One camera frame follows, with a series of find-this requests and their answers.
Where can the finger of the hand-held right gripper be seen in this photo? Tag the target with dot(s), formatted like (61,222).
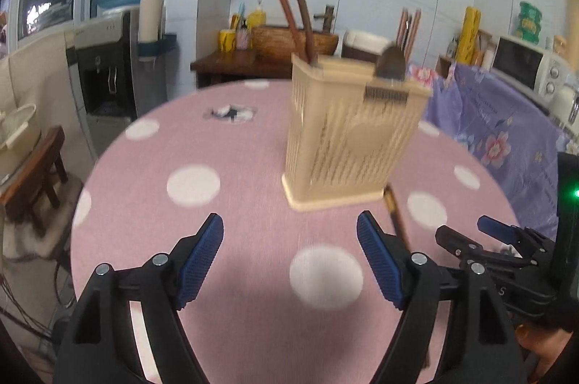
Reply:
(497,228)
(470,250)

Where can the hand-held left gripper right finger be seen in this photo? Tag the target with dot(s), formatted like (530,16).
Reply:
(380,262)

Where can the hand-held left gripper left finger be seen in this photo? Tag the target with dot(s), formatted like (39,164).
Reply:
(201,262)

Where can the black chopstick gold band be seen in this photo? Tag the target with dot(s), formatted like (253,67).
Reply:
(397,216)

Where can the beige plastic utensil holder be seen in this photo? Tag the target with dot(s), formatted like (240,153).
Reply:
(353,139)

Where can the tarnished metal spoon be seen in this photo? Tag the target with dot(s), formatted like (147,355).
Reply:
(391,63)

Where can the person's right hand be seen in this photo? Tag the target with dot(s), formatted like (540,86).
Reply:
(543,343)

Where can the purple floral cloth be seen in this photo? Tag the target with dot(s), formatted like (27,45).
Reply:
(497,117)

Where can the pink polka dot tablecloth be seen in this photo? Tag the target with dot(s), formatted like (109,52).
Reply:
(235,148)

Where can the white microwave oven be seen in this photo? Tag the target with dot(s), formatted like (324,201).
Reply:
(524,65)

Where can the dark wooden chair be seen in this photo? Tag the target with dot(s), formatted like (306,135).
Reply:
(40,176)

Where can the yellow roll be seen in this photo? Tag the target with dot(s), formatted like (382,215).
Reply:
(468,33)

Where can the dark wooden side table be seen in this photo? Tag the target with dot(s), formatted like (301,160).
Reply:
(235,65)

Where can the green stacked packs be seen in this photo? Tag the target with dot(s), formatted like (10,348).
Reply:
(529,24)

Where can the water dispenser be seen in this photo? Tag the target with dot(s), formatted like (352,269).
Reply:
(104,67)

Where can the yellow cup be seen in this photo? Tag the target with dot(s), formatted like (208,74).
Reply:
(228,41)

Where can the beige plastic tub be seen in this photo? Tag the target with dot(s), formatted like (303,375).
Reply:
(16,128)

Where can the wicker basket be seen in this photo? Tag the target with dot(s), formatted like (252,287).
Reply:
(276,42)

